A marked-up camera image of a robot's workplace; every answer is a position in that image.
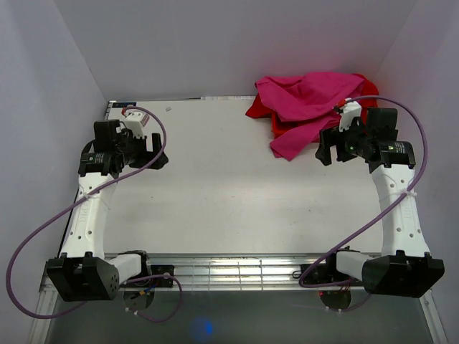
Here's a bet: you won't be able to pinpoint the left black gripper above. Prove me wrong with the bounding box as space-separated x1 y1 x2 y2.
115 131 168 170

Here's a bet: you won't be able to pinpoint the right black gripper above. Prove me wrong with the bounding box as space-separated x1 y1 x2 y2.
315 117 372 166

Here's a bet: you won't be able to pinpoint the pink trousers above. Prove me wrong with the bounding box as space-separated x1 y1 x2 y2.
246 72 365 161

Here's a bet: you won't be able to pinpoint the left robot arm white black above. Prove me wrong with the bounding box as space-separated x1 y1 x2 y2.
46 111 169 302

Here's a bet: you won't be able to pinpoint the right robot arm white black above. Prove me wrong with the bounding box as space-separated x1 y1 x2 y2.
316 102 445 298

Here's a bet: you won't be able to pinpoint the red trousers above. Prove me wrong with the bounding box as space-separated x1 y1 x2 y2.
246 72 379 122

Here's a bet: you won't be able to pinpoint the red plastic bin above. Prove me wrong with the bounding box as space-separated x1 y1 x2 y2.
271 112 298 138

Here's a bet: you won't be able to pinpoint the blue label sticker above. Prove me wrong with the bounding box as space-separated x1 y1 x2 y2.
111 102 136 108

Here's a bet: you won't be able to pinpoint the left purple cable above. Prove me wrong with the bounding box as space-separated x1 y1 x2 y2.
6 105 183 323

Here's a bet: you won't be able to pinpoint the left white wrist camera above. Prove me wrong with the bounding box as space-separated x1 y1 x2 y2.
123 110 150 138

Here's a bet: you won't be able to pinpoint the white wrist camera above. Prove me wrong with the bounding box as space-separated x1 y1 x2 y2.
333 98 362 132
123 110 150 138

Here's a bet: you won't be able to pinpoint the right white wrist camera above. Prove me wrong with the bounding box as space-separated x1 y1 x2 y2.
333 98 362 132

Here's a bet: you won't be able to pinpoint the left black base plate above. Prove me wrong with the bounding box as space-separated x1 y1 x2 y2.
136 264 175 288

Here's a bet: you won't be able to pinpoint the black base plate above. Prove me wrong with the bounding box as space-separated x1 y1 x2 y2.
302 264 348 286
136 264 175 288

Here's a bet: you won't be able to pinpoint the aluminium rail frame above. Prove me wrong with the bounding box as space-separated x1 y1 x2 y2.
29 254 448 343

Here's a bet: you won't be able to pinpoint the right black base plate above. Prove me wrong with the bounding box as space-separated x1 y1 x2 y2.
302 264 348 286

